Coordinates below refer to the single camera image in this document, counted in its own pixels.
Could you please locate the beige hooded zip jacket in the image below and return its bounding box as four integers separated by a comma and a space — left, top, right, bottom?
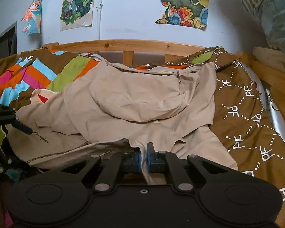
7, 60, 237, 184

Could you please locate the colourful patchwork brown bedsheet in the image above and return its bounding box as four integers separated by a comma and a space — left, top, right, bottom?
0, 47, 285, 227

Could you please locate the orange blue anime poster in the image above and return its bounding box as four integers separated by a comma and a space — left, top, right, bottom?
22, 0, 43, 35

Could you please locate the wooden bed headboard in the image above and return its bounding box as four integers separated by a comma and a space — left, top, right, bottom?
44, 39, 204, 67

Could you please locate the silver foil mat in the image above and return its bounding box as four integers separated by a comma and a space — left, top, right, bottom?
243, 64, 285, 142

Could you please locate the green anime girl poster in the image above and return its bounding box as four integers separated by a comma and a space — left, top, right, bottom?
60, 0, 94, 31

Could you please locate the white wall pipe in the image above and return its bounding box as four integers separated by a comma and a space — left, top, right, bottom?
96, 0, 103, 40

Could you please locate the colourful mushroom wall poster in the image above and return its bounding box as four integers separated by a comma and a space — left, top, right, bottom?
155, 0, 209, 29

